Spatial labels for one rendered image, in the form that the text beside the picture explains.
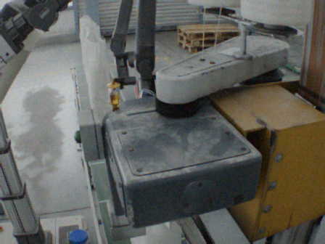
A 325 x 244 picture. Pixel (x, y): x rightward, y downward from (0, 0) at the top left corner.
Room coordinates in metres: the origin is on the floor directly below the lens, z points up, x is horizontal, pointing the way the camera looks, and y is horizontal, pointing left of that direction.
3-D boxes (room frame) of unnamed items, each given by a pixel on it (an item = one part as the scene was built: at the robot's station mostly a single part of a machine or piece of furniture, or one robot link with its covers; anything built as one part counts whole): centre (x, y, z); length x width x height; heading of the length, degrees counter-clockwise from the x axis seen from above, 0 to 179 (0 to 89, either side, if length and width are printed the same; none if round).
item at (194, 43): (6.58, -1.07, 0.22); 1.21 x 0.84 x 0.14; 106
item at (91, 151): (0.61, 0.16, 1.29); 0.08 x 0.05 x 0.09; 16
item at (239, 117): (0.62, -0.15, 1.26); 0.22 x 0.05 x 0.16; 16
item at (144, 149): (0.54, -0.01, 1.21); 0.30 x 0.25 x 0.30; 16
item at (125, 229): (0.63, 0.11, 0.98); 0.09 x 0.05 x 0.05; 106
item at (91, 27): (3.33, 0.72, 0.74); 0.47 x 0.22 x 0.72; 17
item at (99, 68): (2.61, 0.53, 0.74); 0.47 x 0.22 x 0.72; 14
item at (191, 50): (6.58, -1.05, 0.07); 1.20 x 0.82 x 0.14; 104
